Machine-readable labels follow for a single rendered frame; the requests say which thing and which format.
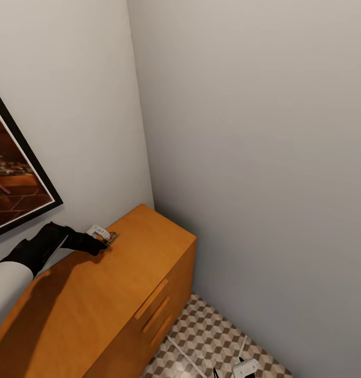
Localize mousetrap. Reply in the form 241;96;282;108
99;230;120;253

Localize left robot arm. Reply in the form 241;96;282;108
0;221;111;326

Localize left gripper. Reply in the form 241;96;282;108
74;233;107;256

